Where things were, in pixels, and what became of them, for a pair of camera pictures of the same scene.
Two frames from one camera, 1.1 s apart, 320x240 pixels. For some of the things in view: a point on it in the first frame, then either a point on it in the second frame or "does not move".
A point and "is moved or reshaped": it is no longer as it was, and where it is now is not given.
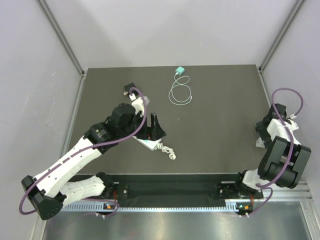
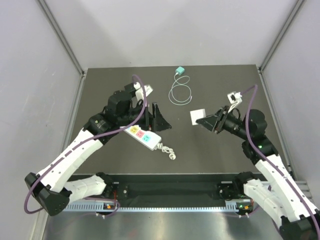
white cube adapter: x=259 y=143 is moved or reshaped
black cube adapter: x=128 y=87 does not move
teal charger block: x=180 y=70 does not move
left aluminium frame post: x=61 y=34 does not move
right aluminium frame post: x=299 y=4 does not move
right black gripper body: x=265 y=134 → x=227 y=122
